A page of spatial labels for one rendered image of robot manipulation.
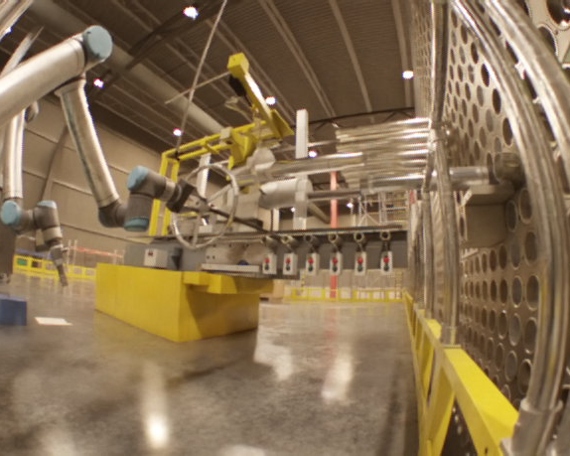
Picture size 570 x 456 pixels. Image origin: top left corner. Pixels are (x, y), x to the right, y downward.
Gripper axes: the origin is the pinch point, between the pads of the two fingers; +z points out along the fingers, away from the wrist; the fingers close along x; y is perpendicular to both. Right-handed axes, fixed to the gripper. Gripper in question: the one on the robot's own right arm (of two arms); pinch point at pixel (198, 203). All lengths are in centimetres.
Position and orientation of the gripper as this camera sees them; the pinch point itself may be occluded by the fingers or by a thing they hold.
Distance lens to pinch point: 113.6
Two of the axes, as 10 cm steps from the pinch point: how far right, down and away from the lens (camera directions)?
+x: 5.7, -8.2, -0.8
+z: 4.3, 2.1, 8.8
